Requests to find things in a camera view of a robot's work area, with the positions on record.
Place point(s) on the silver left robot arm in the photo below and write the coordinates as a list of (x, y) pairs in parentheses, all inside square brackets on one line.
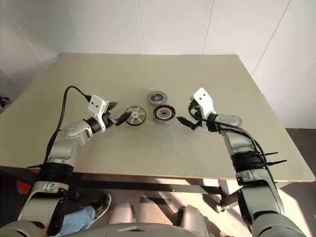
[(66, 140)]

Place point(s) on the beige rounded robot thigh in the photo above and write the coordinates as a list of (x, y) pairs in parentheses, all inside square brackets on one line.
[(122, 213), (195, 219)]

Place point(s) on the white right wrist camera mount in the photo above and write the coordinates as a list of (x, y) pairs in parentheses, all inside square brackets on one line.
[(203, 101)]

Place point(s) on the silver pulley wheel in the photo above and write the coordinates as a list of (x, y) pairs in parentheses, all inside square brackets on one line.
[(137, 116)]

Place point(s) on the table caster wheel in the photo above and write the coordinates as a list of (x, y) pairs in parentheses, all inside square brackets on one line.
[(220, 208)]

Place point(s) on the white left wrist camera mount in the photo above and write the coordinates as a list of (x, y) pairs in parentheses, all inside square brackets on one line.
[(97, 103)]

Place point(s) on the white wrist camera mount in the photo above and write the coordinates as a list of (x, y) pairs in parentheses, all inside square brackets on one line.
[(97, 103), (203, 101)]

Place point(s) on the black metal table frame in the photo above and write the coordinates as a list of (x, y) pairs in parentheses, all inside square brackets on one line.
[(148, 186)]

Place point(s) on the blue jeans leg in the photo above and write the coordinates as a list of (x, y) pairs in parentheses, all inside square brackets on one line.
[(76, 219)]

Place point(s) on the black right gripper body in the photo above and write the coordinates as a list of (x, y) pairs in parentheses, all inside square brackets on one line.
[(194, 109)]

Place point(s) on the dark background equipment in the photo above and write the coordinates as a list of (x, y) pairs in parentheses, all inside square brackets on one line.
[(3, 105)]

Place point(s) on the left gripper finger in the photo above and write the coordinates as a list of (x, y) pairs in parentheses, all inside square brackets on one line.
[(122, 119), (112, 105)]

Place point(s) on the grey stator housing copper coils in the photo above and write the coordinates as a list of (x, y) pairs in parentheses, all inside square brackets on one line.
[(163, 114)]

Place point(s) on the camouflage sneaker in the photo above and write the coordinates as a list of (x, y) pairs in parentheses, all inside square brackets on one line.
[(101, 205)]

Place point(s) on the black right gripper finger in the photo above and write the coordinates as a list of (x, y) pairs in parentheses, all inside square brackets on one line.
[(191, 100), (186, 122)]

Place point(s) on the grey robot torso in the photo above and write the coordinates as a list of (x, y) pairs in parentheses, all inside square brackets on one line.
[(145, 229)]

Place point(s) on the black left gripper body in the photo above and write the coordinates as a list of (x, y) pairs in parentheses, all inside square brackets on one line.
[(109, 120)]

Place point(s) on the red orange object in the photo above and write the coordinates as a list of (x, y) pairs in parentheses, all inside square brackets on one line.
[(23, 188)]

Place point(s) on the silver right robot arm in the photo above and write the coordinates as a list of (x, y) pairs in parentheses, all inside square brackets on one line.
[(237, 143)]

